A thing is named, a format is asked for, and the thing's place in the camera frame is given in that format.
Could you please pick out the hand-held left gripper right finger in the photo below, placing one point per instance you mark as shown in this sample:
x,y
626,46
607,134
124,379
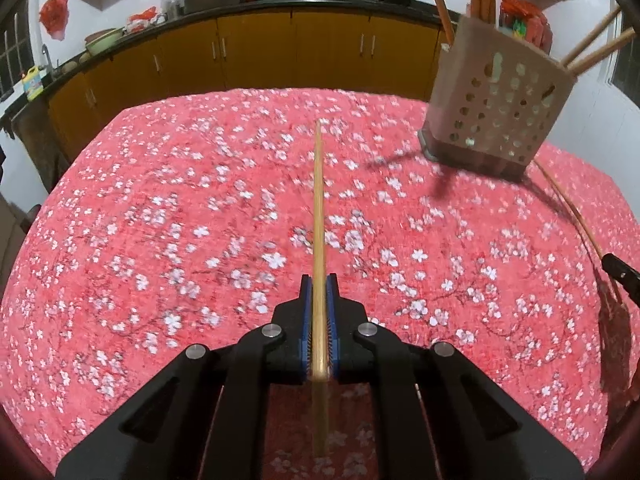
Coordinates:
x,y
333,340

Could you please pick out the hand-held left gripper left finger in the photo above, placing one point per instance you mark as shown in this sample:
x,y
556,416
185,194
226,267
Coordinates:
x,y
306,340

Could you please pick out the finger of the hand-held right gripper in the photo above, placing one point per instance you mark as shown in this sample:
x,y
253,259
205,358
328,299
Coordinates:
x,y
625,277

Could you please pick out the beige perforated utensil holder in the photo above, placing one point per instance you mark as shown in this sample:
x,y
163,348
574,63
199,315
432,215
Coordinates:
x,y
500,90

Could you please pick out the red floral tablecloth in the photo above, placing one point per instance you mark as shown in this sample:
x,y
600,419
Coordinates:
x,y
175,260

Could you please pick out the window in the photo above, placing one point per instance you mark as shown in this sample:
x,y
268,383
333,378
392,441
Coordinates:
x,y
627,60
15,50

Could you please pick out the red snack packages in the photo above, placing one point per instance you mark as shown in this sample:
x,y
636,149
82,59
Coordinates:
x,y
527,22

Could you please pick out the brown wooden base cabinets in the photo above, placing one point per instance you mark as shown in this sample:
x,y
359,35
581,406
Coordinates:
x,y
260,50

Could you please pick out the red and white plastic bags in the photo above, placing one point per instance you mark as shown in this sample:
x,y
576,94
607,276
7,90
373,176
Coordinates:
x,y
145,20

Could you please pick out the green basin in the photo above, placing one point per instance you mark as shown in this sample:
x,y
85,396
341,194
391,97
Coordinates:
x,y
102,41

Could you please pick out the clear plastic bag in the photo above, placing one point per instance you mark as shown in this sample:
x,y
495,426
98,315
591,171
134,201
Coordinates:
x,y
172,1

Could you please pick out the yellow detergent bottle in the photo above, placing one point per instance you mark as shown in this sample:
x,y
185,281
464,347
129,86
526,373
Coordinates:
x,y
32,84

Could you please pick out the red hanging plastic bag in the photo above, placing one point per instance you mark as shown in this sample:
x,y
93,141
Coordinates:
x,y
54,15

